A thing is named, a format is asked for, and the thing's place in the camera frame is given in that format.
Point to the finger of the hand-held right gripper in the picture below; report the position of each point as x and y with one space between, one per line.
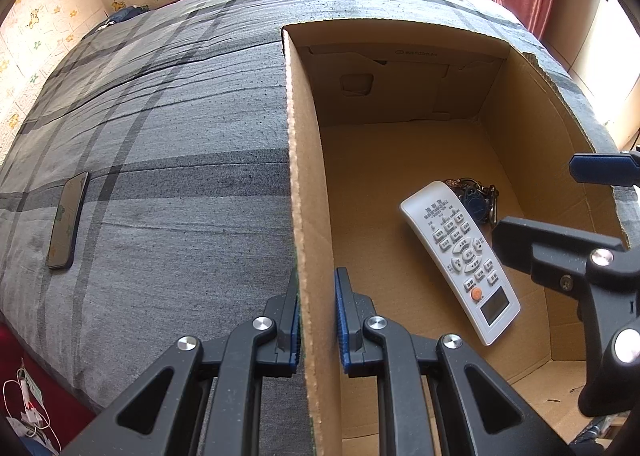
595 167
550 246

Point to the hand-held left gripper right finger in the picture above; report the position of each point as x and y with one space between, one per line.
344 321

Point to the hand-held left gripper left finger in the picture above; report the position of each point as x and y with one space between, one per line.
295 336

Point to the white remote control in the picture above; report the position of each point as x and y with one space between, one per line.
465 256

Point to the key bunch with blue fob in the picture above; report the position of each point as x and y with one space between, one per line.
475 203

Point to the cardboard box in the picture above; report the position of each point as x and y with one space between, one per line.
400 161

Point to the beige wardrobe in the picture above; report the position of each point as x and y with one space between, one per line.
600 61

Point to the black smartphone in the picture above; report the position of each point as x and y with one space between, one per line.
67 221

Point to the red fabric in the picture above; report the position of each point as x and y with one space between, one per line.
15 346

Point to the dark blue cloth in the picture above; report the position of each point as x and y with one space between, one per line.
125 15

